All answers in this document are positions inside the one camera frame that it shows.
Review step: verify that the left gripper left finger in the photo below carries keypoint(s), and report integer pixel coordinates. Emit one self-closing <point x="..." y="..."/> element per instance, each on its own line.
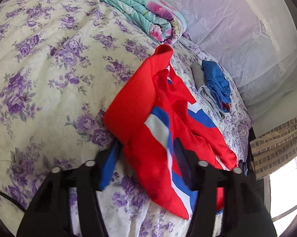
<point x="50" y="212"/>

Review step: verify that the blue denim jeans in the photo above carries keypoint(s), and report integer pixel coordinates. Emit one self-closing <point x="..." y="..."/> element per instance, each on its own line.
<point x="243" y="166"/>

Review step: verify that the folded grey garment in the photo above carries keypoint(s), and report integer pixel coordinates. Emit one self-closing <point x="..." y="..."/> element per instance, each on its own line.
<point x="203" y="90"/>

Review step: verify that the folded blue garment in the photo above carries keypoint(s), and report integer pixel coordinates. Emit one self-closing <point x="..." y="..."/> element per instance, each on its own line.
<point x="216" y="82"/>

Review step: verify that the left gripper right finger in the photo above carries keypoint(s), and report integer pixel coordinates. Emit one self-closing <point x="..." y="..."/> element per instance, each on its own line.
<point x="244" y="213"/>

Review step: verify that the folded red garment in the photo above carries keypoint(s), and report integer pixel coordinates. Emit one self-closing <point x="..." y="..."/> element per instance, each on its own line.
<point x="226" y="107"/>

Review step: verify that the checkered beige curtain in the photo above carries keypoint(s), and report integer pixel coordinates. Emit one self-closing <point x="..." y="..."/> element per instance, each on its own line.
<point x="274" y="149"/>

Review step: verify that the folded teal floral quilt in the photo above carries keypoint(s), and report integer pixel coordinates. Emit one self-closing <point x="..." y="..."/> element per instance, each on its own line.
<point x="156" y="18"/>

